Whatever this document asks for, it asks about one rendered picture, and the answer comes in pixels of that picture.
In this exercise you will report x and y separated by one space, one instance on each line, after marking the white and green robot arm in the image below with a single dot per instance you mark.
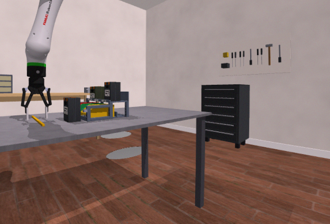
39 41

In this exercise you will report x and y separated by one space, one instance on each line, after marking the green bin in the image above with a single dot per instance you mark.
86 104

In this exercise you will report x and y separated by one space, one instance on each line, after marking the grey bin rack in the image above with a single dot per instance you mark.
124 98

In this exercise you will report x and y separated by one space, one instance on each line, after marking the yellow open bin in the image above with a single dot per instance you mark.
98 112

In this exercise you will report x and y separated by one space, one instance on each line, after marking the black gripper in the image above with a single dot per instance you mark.
36 86

